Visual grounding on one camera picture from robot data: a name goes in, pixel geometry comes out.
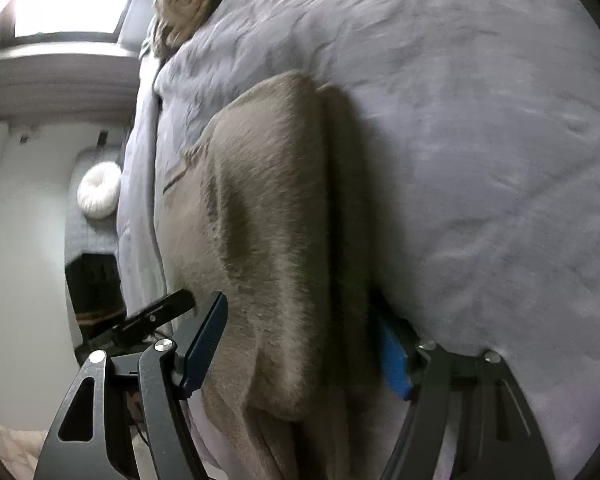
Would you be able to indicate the beige knit sweater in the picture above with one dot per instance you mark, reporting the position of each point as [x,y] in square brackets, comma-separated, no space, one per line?
[270,210]

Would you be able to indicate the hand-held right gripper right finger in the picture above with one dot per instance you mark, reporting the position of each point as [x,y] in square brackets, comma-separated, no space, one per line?
[392,355]

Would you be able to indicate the beige quilted cloth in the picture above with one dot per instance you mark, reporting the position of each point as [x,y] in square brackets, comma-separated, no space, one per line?
[10,452]

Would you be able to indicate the white round cushion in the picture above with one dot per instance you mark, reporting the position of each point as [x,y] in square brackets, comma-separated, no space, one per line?
[99,190]

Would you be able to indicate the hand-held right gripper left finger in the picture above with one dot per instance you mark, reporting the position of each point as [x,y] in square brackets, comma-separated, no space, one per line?
[207,335]

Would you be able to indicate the light grey blanket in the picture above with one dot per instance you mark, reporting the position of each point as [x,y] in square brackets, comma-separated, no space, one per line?
[480,160]

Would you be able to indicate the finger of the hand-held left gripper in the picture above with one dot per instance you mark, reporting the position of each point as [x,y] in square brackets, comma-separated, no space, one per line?
[160,310]

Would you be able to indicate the grey mat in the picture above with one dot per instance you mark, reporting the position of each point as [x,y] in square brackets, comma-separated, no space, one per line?
[92,235]

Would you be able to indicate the tan clothes pile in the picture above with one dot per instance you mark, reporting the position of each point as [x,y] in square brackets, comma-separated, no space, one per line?
[190,0]

